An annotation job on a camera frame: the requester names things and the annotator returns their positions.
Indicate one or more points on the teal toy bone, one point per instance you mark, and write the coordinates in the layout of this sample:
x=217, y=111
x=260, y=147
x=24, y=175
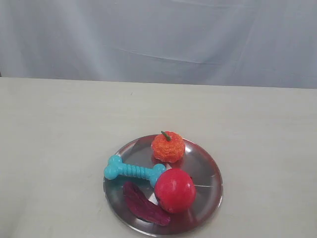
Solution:
x=116, y=167

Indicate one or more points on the orange toy tangerine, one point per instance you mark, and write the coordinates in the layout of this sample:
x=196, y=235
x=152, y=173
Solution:
x=168, y=147

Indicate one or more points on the round stainless steel plate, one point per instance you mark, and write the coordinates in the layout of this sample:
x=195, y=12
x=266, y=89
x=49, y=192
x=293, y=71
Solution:
x=207, y=179

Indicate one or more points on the red toy apple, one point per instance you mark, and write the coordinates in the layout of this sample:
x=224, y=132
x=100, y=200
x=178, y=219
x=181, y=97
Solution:
x=175, y=191

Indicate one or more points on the purple toy sweet potato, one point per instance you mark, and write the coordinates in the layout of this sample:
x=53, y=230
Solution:
x=141, y=207

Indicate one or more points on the white backdrop cloth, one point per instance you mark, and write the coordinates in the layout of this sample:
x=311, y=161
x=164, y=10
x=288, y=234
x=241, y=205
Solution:
x=269, y=43

